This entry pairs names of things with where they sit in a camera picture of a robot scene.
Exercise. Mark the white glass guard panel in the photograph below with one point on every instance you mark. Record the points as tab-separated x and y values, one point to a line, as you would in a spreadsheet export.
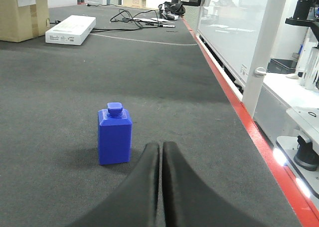
242	33

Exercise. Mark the long white flat box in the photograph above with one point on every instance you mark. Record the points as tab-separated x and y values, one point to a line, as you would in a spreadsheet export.
71	31

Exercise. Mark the large cardboard box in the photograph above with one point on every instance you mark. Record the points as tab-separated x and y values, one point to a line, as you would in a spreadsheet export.
22	20

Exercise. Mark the black bag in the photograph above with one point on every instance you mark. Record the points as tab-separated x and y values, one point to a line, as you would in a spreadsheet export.
172	7

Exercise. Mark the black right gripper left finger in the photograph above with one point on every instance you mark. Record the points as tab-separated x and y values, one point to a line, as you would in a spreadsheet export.
134	202

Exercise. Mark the blue plastic bottle part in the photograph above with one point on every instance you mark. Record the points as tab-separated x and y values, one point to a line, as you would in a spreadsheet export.
114	134

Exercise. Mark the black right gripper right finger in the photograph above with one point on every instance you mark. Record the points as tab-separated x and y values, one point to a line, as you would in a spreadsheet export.
189	201

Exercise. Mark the white microscope machine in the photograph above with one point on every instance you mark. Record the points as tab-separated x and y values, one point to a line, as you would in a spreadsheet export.
306	158

